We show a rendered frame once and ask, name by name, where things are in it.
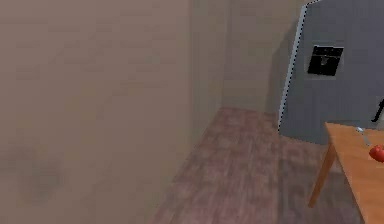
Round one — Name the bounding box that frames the red tomato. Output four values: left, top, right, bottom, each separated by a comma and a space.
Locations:
368, 144, 384, 163

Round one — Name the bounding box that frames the black fridge dispenser panel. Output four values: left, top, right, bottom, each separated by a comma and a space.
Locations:
307, 45, 345, 77

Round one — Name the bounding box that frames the black fridge handle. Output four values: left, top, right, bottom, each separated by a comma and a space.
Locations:
371, 98, 384, 123

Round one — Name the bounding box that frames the orange wooden table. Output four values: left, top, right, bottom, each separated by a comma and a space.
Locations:
307, 121, 384, 224

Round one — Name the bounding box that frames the grey refrigerator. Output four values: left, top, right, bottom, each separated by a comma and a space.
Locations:
277, 0, 384, 146

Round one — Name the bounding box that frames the silver spoon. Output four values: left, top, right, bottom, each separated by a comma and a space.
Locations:
355, 126, 371, 147

